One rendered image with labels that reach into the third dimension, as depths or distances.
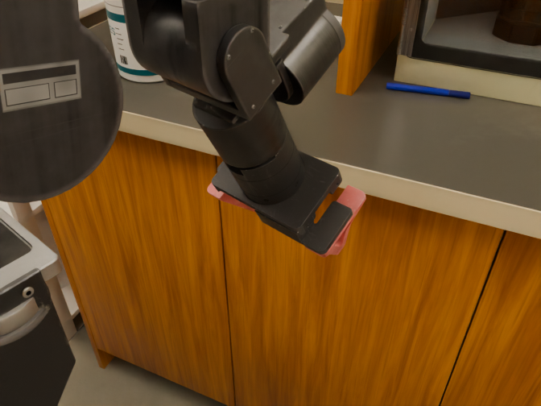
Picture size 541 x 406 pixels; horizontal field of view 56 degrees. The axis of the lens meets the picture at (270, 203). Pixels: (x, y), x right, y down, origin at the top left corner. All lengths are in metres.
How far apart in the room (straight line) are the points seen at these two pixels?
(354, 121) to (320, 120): 0.05
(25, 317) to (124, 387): 1.19
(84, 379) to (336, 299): 0.95
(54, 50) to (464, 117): 0.74
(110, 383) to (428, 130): 1.19
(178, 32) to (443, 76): 0.70
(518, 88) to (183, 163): 0.57
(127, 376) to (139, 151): 0.87
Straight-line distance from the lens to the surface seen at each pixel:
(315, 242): 0.42
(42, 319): 0.46
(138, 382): 1.62
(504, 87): 0.95
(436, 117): 0.86
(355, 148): 0.75
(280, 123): 0.37
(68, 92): 0.22
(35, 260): 0.45
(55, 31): 0.21
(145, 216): 1.04
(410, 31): 0.92
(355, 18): 0.85
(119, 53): 0.97
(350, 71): 0.88
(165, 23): 0.31
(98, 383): 1.65
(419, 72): 0.95
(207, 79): 0.29
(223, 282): 1.04
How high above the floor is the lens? 1.33
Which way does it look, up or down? 38 degrees down
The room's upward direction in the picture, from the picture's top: straight up
